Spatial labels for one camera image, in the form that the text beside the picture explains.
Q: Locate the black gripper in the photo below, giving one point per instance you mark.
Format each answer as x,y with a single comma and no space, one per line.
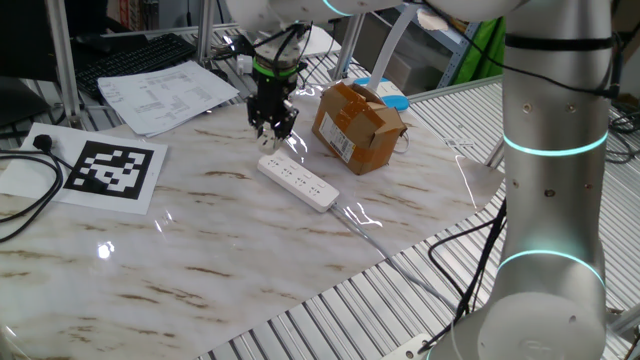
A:
274,100

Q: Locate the aluminium frame crossbar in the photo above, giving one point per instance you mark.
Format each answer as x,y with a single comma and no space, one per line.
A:
165,30

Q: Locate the stack of printed papers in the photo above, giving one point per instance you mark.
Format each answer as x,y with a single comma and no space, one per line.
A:
165,97

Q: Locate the grey metal shelf rack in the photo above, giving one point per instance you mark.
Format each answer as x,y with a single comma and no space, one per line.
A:
462,52

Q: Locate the white four-socket power strip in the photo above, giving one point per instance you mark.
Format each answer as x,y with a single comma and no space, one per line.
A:
300,182

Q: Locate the glossy marble pattern mat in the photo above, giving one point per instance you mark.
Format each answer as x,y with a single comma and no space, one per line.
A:
200,260

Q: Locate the aluminium frame post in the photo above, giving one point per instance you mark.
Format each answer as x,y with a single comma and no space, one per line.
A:
205,35
62,60
495,156
347,47

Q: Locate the white plug adapter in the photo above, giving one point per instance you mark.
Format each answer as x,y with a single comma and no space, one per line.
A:
268,145

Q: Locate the paper sheet with fiducial marker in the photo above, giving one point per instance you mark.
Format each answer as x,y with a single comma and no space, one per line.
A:
110,167

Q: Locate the taped brown cardboard box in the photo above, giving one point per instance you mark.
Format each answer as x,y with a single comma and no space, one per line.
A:
370,135

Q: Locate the white and blue desk lamp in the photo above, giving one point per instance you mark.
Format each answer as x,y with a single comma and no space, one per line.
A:
395,102

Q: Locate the green cloth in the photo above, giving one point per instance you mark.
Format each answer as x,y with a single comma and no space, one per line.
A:
480,55

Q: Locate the black computer keyboard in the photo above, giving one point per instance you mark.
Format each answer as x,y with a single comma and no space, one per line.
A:
135,57

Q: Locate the white plastic pipe fitting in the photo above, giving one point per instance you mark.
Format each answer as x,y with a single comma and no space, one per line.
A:
244,64

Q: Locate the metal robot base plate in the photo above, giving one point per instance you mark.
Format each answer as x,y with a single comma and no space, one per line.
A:
407,351

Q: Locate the white label sticker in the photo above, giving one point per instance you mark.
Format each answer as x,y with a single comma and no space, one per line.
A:
457,142

